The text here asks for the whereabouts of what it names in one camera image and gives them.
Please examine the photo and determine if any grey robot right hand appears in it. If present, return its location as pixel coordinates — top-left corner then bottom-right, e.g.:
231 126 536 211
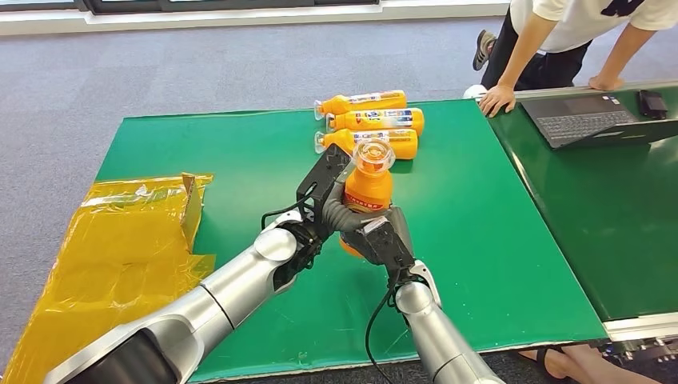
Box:
389 206 418 262

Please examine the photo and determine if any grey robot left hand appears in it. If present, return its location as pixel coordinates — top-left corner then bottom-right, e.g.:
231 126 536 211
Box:
321 182 399 234

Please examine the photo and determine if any orange Tide detergent bottle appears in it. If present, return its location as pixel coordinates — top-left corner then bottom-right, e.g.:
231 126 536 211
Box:
338 138 397 259

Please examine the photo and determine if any green table mat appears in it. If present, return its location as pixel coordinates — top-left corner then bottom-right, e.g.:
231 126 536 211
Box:
95 99 609 382

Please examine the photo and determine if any person's right hand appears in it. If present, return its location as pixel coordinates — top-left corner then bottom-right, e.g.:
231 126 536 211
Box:
478 84 517 118

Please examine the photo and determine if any person's hand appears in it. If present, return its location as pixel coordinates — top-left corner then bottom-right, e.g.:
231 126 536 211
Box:
588 74 626 92
478 84 517 118

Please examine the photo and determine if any green conveyor belt table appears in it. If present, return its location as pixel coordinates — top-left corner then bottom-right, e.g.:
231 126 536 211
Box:
487 79 678 343

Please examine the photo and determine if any dark grey laptop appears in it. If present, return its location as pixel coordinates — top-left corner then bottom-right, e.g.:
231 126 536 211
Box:
520 92 678 150

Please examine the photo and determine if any person's foot in sandal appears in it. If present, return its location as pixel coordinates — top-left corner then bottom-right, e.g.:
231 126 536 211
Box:
519 344 660 384

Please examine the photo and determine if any yellow plastic sheet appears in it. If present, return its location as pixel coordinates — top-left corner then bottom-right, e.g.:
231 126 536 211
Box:
2 172 217 384

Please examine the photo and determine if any person's left hand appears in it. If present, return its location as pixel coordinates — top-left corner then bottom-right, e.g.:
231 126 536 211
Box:
588 74 626 92

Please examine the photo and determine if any dark conveyor drive mechanism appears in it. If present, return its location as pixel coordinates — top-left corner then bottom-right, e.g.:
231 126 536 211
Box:
604 338 678 366

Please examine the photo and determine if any small black device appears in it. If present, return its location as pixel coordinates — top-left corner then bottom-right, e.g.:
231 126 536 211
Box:
638 89 669 121

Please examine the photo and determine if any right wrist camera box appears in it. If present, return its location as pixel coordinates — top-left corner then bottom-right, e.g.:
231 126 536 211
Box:
356 216 417 271

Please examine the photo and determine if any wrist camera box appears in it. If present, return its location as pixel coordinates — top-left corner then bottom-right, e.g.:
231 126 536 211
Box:
356 216 417 271
295 144 352 224

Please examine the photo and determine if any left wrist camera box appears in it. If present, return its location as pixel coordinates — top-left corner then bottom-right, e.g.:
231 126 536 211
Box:
295 144 352 224

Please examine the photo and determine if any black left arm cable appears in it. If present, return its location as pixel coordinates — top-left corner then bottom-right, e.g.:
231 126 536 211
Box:
260 197 313 231

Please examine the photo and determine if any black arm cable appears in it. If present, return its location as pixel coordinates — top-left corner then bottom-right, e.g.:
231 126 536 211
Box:
364 270 404 384
260 197 313 231

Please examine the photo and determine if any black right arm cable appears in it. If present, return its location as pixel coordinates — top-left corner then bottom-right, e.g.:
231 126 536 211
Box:
364 270 404 384

